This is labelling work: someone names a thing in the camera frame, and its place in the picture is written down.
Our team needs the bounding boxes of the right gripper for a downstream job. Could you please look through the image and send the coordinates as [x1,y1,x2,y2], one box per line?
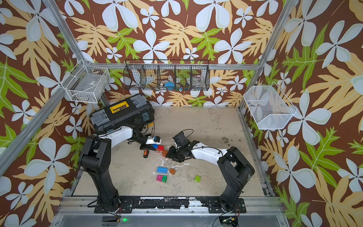
[164,145,185,163]

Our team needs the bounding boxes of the brown lego brick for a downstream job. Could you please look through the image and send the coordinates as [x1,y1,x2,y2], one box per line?
[162,150,168,158]
[169,168,176,175]

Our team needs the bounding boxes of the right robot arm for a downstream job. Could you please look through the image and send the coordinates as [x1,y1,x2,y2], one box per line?
[166,131,255,212]

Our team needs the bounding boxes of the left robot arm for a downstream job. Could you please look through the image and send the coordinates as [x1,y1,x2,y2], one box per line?
[78,120,162,214]

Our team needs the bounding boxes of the brown lego brick front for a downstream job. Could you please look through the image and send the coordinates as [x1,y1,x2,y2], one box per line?
[169,168,176,175]

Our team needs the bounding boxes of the light blue long lego brick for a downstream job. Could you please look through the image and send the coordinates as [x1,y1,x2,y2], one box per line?
[157,166,168,174]

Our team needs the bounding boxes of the lime green lego brick front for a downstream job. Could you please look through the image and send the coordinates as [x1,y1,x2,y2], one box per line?
[194,175,201,183]

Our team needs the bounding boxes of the magenta lego brick front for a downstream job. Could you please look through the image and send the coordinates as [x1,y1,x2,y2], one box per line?
[157,175,164,182]

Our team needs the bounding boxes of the black deli toolbox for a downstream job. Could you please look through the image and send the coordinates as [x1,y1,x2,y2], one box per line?
[90,94,155,135]

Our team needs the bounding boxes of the orange black handled screwdriver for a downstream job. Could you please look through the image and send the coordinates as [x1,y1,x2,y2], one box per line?
[143,150,149,159]

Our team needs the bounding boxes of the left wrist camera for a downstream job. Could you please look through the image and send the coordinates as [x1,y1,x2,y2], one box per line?
[151,136,162,144]

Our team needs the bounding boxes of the black wire basket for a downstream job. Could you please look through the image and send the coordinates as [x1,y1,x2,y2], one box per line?
[122,60,210,91]

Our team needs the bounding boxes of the white wire basket left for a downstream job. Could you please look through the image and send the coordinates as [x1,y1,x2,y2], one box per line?
[62,60,110,104]

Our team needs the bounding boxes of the white wire basket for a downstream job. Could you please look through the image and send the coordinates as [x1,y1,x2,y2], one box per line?
[62,60,110,104]
[244,82,297,131]

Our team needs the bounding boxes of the white wire basket right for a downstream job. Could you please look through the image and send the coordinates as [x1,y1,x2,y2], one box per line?
[244,82,297,131]

